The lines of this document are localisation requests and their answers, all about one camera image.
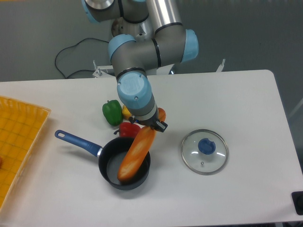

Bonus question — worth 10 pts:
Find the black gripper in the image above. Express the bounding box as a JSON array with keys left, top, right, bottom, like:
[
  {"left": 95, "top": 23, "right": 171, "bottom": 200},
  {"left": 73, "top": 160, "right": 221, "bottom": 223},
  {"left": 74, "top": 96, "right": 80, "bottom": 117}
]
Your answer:
[{"left": 128, "top": 110, "right": 168, "bottom": 132}]

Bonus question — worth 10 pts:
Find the long orange bread loaf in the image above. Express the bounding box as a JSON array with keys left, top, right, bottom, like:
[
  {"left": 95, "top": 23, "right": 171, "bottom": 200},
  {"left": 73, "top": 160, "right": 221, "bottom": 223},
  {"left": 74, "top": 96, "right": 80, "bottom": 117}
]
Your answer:
[{"left": 117, "top": 107, "right": 167, "bottom": 183}]

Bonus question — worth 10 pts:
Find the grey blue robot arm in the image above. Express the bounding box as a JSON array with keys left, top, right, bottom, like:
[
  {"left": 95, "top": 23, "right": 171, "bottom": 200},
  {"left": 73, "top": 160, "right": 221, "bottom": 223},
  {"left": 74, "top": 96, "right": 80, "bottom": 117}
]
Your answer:
[{"left": 82, "top": 0, "right": 199, "bottom": 132}]

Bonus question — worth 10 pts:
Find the red bell pepper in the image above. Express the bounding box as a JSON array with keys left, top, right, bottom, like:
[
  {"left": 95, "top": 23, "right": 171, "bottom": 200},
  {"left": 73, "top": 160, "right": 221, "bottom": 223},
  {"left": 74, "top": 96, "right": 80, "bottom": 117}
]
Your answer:
[{"left": 114, "top": 122, "right": 141, "bottom": 138}]

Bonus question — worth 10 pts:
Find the yellow bell pepper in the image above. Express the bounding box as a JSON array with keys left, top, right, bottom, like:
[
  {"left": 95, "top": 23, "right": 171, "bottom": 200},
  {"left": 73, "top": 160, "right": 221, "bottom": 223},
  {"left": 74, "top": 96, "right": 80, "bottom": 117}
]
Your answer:
[{"left": 122, "top": 105, "right": 132, "bottom": 120}]

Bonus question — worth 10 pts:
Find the green bell pepper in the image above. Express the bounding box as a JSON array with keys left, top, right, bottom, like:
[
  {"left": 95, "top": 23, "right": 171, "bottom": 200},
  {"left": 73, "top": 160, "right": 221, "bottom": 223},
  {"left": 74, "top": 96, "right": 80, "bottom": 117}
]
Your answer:
[{"left": 102, "top": 100, "right": 123, "bottom": 126}]

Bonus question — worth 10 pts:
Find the glass lid blue knob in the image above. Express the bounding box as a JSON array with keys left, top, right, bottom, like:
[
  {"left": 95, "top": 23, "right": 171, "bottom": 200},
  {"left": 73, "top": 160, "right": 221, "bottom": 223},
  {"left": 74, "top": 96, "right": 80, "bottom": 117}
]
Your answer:
[{"left": 180, "top": 129, "right": 229, "bottom": 175}]

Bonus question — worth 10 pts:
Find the yellow woven basket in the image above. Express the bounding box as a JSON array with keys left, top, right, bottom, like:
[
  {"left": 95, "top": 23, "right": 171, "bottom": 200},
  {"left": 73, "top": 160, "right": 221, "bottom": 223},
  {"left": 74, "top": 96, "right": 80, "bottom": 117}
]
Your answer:
[{"left": 0, "top": 96, "right": 51, "bottom": 208}]

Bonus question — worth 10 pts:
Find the black device table corner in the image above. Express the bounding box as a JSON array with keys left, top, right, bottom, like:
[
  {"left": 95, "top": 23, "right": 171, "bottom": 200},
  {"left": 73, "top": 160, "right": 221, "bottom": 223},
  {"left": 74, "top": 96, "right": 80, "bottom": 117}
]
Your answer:
[{"left": 291, "top": 191, "right": 303, "bottom": 215}]

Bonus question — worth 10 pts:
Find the dark pot blue handle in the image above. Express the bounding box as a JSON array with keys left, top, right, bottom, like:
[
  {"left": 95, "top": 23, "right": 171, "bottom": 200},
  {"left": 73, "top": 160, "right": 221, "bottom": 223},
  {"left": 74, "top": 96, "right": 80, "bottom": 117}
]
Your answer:
[{"left": 54, "top": 130, "right": 151, "bottom": 191}]

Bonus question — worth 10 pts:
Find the black floor cable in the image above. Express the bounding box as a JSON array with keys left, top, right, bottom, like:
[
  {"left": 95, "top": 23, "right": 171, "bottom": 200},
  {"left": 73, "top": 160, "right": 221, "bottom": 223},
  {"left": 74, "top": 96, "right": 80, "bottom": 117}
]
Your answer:
[{"left": 54, "top": 37, "right": 111, "bottom": 79}]

